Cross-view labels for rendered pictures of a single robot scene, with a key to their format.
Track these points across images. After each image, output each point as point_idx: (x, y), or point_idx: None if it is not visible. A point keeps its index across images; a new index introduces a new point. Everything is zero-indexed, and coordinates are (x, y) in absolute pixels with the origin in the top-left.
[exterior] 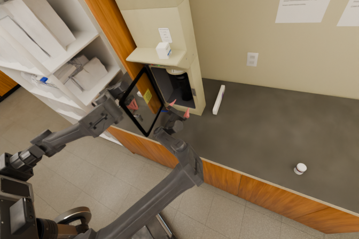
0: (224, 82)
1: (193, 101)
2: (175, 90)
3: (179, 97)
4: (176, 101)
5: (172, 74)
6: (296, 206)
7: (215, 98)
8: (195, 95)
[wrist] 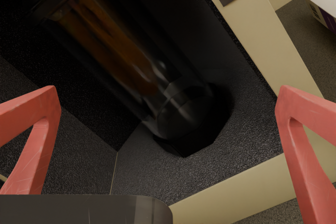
0: (297, 3)
1: (248, 118)
2: (126, 148)
3: (161, 159)
4: (155, 189)
5: (54, 70)
6: None
7: (331, 55)
8: None
